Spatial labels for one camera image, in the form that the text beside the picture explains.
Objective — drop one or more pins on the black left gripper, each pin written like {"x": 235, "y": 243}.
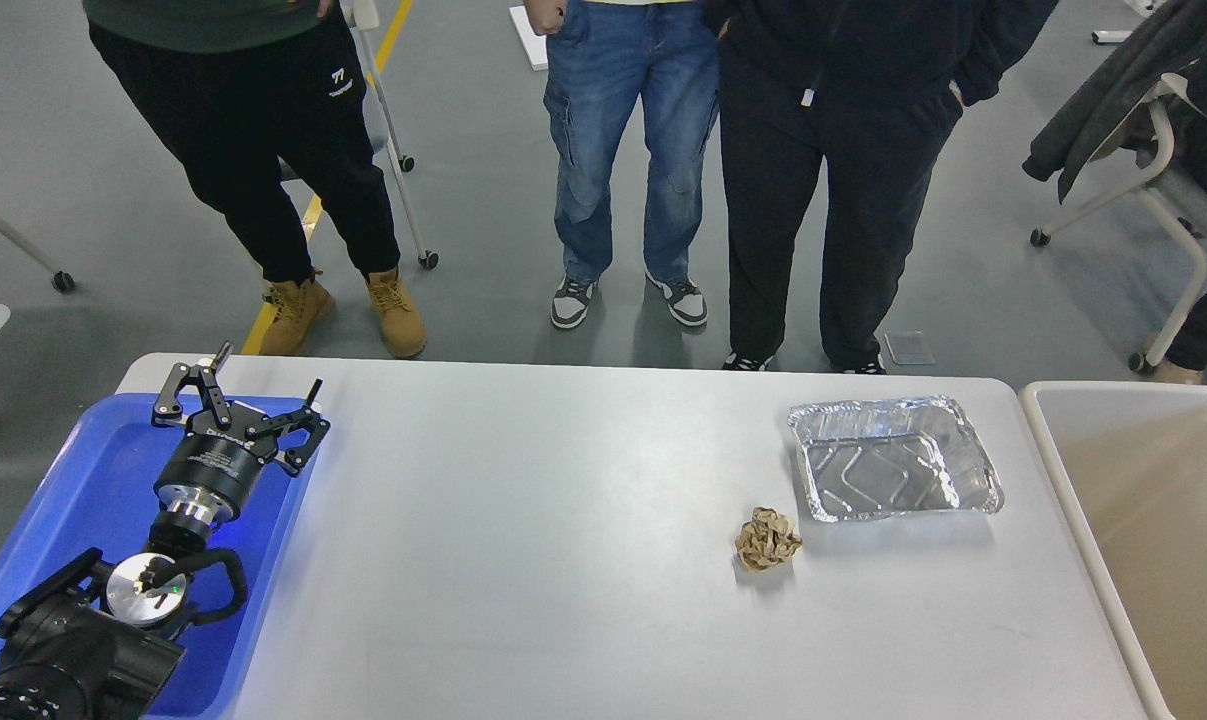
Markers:
{"x": 213, "y": 465}

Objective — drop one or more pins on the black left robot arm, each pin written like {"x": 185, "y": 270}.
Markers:
{"x": 136, "y": 581}

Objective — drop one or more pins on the blue plastic tray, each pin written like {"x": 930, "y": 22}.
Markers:
{"x": 98, "y": 493}

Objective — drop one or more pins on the white chair leg left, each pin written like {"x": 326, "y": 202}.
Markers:
{"x": 63, "y": 282}

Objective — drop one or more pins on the person in black pants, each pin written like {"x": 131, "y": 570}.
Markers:
{"x": 236, "y": 90}

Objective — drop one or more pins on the white board on floor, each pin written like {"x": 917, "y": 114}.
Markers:
{"x": 533, "y": 45}

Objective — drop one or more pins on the crumpled brown paper ball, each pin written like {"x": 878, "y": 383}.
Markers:
{"x": 767, "y": 540}

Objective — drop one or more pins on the aluminium foil tray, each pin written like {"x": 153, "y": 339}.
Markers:
{"x": 871, "y": 460}

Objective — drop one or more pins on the person in dark clothes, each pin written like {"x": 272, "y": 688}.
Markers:
{"x": 864, "y": 94}

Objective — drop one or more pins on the beige plastic bin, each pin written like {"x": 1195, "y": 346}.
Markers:
{"x": 1129, "y": 465}

